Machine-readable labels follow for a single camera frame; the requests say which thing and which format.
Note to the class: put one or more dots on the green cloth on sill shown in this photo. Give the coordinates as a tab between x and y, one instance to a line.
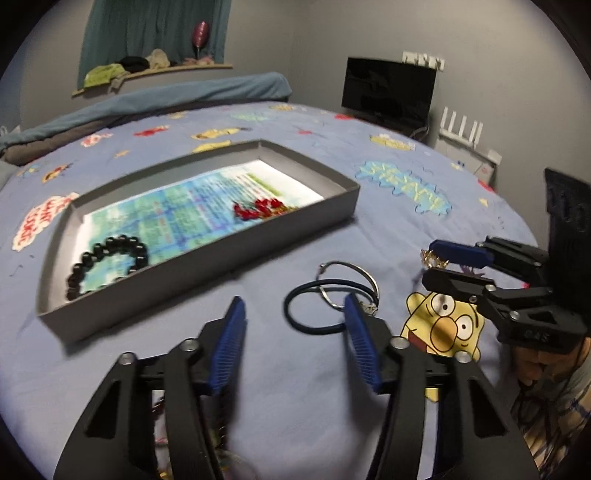
103	75

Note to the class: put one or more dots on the pink balloon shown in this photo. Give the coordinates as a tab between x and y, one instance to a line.
199	37

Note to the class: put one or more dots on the cartoon print blue bedsheet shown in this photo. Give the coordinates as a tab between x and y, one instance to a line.
302	410

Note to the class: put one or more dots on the person's right hand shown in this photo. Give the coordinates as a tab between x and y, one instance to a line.
551	375

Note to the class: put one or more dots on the black cloth on sill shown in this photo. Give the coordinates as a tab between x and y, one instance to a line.
134	64

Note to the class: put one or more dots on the wooden window sill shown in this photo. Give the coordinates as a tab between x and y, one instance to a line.
175	69

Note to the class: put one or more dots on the colourful printed paper sheet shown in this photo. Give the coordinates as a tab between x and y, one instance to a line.
181	216

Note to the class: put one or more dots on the blue folded blanket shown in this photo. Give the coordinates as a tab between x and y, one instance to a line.
257	87

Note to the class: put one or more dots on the silver metal bangle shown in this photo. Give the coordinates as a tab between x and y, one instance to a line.
370	290

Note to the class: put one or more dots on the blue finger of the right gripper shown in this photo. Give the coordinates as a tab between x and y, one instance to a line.
517	260
476	291

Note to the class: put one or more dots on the beige cloth on sill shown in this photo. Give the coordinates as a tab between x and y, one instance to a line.
158	60

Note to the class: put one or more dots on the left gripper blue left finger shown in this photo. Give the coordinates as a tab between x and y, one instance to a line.
228	348

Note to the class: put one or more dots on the black tv monitor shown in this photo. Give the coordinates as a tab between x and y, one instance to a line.
394	92

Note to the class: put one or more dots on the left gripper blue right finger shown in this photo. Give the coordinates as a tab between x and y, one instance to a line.
366	352

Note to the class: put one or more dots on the red bead gold ornament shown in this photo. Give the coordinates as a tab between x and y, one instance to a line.
260	209

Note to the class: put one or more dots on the teal window curtain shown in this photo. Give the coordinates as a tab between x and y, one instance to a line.
116	29

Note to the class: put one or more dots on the grey shallow cardboard box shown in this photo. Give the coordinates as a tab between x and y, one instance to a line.
81	295

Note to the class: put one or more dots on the white wifi router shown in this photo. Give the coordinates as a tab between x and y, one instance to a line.
459	139

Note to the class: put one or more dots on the white wall hook rack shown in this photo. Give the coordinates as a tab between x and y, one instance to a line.
424	60

